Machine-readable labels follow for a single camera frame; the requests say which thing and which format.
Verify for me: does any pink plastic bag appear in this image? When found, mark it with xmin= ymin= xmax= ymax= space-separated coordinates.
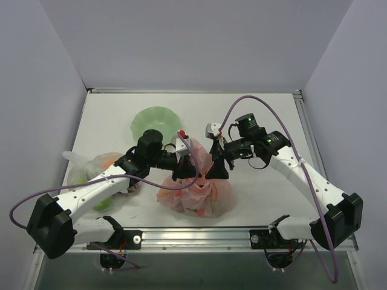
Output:
xmin=157 ymin=138 xmax=236 ymax=218

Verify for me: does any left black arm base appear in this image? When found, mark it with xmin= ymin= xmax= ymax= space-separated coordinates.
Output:
xmin=86 ymin=216 xmax=143 ymax=273

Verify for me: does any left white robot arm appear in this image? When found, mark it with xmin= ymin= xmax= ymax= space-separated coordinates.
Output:
xmin=27 ymin=129 xmax=200 ymax=259

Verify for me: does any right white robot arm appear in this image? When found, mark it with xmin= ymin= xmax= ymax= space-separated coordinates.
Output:
xmin=206 ymin=114 xmax=363 ymax=250

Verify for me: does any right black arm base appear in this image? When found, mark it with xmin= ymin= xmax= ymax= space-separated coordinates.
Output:
xmin=249 ymin=215 xmax=307 ymax=272

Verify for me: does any clear bag of fruits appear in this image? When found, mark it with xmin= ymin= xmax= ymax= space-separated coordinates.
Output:
xmin=62 ymin=150 xmax=143 ymax=212

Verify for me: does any green wavy plate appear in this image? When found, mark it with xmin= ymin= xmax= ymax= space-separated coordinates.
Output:
xmin=130 ymin=106 xmax=183 ymax=144

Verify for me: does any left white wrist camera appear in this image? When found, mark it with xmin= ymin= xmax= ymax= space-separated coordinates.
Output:
xmin=175 ymin=130 xmax=192 ymax=161

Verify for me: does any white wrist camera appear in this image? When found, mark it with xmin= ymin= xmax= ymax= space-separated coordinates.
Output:
xmin=205 ymin=123 xmax=226 ymax=149
xmin=175 ymin=130 xmax=192 ymax=161

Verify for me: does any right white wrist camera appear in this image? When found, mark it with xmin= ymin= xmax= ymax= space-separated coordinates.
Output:
xmin=205 ymin=123 xmax=226 ymax=149

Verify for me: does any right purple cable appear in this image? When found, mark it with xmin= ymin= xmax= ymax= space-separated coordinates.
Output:
xmin=219 ymin=95 xmax=339 ymax=284

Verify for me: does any aluminium front rail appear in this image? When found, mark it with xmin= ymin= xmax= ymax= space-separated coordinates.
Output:
xmin=33 ymin=228 xmax=359 ymax=253

